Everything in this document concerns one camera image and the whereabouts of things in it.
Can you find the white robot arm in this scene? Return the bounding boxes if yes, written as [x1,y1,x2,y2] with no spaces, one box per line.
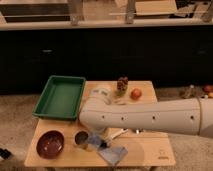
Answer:
[79,87,213,138]

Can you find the purple bowl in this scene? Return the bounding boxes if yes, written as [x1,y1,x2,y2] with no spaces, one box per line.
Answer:
[36,130,64,159]

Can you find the bunch of grapes toy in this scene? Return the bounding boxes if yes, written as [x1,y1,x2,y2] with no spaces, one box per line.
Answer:
[117,77,128,96]

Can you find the red tomato toy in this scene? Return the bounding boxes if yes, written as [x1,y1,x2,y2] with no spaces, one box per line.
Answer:
[130,88,142,100]

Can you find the green plastic tray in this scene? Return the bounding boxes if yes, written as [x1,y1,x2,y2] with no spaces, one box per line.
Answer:
[33,75,86,120]

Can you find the small metal cup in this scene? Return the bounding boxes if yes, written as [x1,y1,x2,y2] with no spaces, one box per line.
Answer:
[74,131,89,149]

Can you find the blue cloth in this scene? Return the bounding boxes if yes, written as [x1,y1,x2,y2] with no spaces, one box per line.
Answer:
[97,146,128,166]

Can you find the bottles on floor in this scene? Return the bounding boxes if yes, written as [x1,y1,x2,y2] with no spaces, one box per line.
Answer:
[180,85,213,99]

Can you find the wooden shelf rack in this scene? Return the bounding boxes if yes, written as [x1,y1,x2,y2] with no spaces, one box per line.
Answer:
[0,0,213,30]

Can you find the black object on floor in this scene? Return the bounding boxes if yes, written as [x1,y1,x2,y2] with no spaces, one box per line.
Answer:
[0,148,11,159]

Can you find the dish brush white handle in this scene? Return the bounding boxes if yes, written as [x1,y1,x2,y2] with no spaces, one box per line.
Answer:
[100,129,128,148]

